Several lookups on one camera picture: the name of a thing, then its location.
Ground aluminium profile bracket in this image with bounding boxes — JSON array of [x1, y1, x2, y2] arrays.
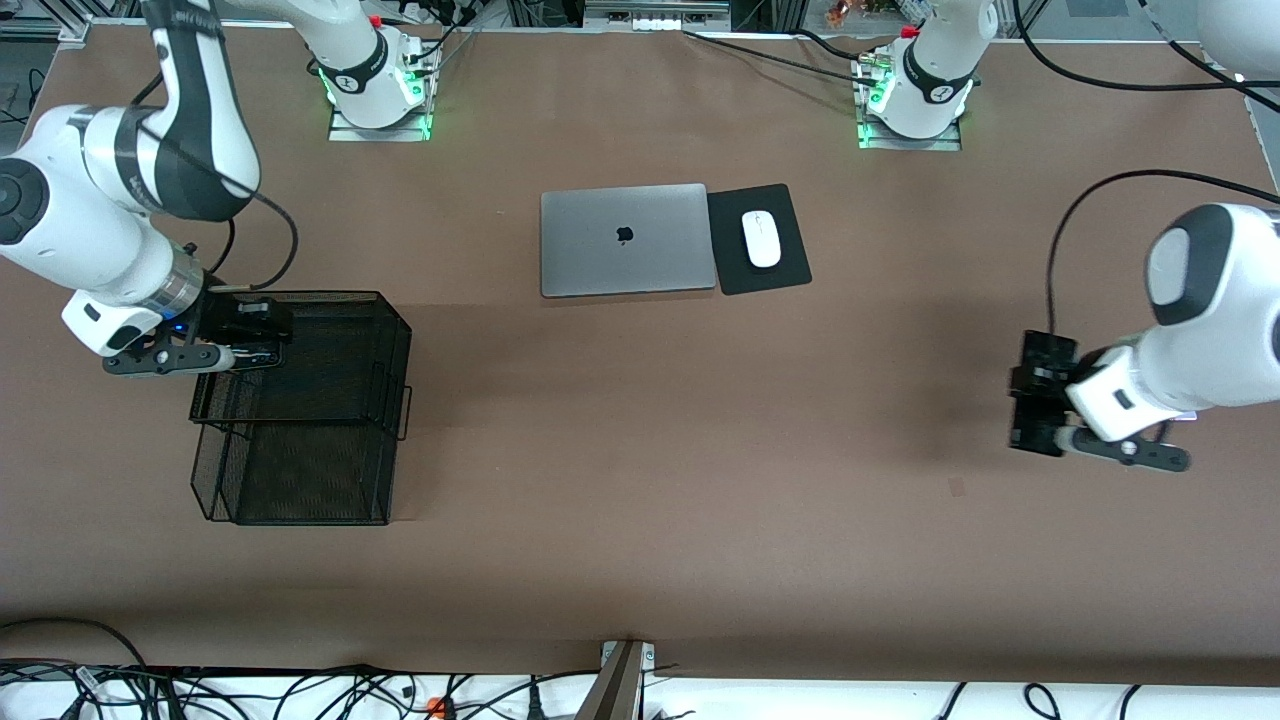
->
[[575, 640, 656, 720]]

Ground black wire mesh basket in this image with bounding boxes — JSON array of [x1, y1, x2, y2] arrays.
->
[[189, 290, 414, 527]]

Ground black mouse pad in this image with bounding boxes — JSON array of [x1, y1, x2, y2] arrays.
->
[[706, 183, 813, 297]]

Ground thick black cable loop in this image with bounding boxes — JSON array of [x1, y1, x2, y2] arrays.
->
[[0, 617, 161, 720]]

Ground white computer mouse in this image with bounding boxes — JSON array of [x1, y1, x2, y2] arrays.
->
[[741, 209, 783, 270]]

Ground black flip phone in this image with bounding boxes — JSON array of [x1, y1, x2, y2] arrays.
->
[[222, 298, 294, 370]]

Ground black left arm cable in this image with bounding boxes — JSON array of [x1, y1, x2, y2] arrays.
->
[[1010, 0, 1280, 341]]

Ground short black table cable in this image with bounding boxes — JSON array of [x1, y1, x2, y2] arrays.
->
[[795, 28, 866, 63]]

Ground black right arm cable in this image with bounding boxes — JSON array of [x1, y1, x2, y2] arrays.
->
[[125, 60, 301, 296]]

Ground long black table cable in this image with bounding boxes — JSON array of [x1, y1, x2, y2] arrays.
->
[[682, 28, 881, 89]]

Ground silver closed laptop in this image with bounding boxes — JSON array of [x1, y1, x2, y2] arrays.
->
[[540, 183, 719, 299]]

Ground grey metal socket strip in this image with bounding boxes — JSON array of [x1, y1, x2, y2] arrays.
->
[[585, 0, 731, 33]]

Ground aluminium frame rail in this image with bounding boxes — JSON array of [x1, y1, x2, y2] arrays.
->
[[0, 10, 93, 49]]

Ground long black slab phone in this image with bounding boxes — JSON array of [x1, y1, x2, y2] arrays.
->
[[1008, 330, 1081, 458]]

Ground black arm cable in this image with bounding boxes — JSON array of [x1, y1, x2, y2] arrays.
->
[[1010, 0, 1280, 341], [125, 60, 301, 296]]

